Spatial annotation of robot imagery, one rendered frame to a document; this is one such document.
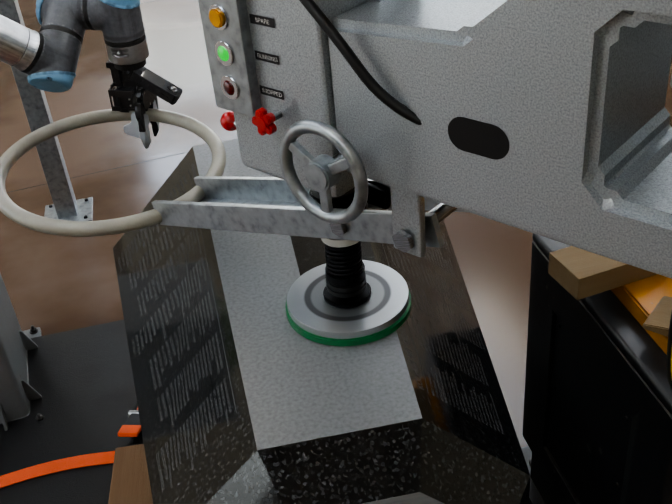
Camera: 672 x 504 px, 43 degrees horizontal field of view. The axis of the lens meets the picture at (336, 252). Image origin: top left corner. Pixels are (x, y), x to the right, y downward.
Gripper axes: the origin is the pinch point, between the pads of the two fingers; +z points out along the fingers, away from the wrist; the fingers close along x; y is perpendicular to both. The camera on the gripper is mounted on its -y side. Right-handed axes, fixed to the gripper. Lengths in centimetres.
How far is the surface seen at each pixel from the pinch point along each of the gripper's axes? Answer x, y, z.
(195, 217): 45, -26, -10
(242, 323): 62, -39, 0
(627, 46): 80, -92, -62
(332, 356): 69, -56, -2
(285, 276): 47, -43, 0
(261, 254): 40, -37, 1
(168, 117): 2.1, -5.6, -6.8
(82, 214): -103, 87, 100
